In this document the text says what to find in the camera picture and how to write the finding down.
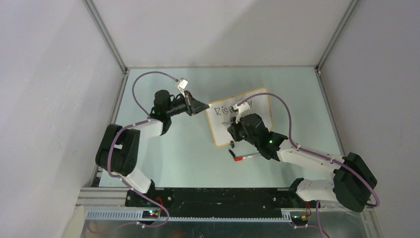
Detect right controller board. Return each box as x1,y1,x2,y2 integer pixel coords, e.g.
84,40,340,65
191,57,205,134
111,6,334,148
291,215,311,226

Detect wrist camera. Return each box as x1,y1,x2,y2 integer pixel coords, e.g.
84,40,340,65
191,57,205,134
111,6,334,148
233,101,251,123
176,77,188,97

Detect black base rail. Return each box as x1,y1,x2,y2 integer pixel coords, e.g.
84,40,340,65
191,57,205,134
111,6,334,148
146,188,316,219

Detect red whiteboard marker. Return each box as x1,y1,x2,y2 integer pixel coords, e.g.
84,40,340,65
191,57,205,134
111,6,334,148
234,153,261,162

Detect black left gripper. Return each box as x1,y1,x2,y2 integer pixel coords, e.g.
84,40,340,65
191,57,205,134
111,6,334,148
166,91,209,117

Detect controller board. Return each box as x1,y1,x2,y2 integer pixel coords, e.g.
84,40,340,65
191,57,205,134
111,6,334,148
142,210,160,219
291,215,311,226

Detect left controller board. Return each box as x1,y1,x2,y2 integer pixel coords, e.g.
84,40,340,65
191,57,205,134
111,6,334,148
142,210,160,219

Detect yellow framed whiteboard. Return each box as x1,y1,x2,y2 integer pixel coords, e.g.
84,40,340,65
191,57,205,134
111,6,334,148
207,87,273,147

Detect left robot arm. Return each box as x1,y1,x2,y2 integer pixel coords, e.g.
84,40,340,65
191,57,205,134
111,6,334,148
95,90,209,207

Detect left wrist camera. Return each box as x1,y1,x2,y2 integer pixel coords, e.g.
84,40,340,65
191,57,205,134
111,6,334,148
176,77,188,97

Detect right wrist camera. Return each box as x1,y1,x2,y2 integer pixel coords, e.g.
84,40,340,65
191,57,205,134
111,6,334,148
233,101,251,123

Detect black marker cap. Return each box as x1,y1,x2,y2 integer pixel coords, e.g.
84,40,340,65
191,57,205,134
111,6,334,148
228,149,236,158

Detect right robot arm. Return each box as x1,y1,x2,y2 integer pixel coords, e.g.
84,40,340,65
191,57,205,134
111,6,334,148
227,114,377,212

